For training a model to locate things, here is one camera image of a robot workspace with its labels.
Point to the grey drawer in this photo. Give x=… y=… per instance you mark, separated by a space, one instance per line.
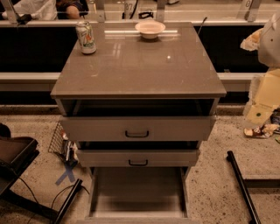
x=140 y=158
x=138 y=128
x=139 y=195

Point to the blue snack wrapper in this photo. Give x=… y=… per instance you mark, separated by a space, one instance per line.
x=275 y=117

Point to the brown snack bag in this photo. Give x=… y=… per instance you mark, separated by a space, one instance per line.
x=265 y=131

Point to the white bowl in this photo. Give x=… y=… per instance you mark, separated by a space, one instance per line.
x=149 y=29

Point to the person in white shirt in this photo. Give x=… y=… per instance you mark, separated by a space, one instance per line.
x=51 y=9

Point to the grey middle drawer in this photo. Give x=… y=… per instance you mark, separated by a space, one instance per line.
x=140 y=158

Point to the grey drawer cabinet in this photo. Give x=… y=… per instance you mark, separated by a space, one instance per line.
x=129 y=75

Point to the grey bottom drawer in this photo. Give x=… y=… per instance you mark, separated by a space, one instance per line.
x=139 y=195

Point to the wire mesh basket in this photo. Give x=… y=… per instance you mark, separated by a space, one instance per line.
x=62 y=147

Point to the grey top drawer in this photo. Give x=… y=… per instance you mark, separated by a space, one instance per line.
x=138 y=128

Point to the metal railing frame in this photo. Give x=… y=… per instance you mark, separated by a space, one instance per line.
x=198 y=12

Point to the green white soda can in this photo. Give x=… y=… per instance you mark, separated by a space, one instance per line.
x=85 y=37

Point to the black metal bar right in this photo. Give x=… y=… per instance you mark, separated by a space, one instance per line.
x=250 y=183

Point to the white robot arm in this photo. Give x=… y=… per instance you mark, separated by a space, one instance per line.
x=267 y=95

